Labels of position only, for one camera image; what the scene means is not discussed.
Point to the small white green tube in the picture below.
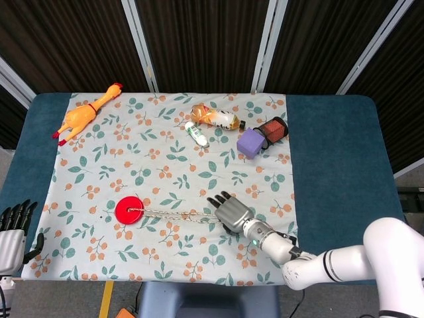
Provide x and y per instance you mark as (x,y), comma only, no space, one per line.
(196,134)

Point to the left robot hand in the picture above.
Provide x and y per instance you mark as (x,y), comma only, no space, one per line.
(13,245)

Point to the red disc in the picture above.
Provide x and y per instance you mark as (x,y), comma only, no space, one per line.
(130,210)

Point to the black mesh pen holder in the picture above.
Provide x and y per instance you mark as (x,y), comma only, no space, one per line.
(274,130)

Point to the dark folding screen panels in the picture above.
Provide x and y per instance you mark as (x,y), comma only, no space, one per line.
(205,43)

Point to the yellow rubber chicken toy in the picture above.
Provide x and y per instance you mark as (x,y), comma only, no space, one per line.
(86,112)

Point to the floral tablecloth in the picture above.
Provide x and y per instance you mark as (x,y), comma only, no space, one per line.
(179,165)

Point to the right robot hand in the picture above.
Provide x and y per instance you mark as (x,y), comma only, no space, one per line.
(232,213)

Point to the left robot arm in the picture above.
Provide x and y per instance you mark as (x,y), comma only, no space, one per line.
(5,298)

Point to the tea drink bottle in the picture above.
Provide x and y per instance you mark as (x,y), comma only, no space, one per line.
(217,118)

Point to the purple foam cube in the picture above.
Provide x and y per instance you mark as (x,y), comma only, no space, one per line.
(250,143)

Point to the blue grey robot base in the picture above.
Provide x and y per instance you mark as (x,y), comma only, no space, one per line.
(208,299)

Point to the orange object on floor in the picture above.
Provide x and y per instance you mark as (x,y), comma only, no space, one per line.
(125,313)

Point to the blue table cover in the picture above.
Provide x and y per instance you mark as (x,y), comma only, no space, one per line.
(344,165)

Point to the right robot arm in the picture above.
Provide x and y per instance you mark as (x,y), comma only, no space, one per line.
(331,258)

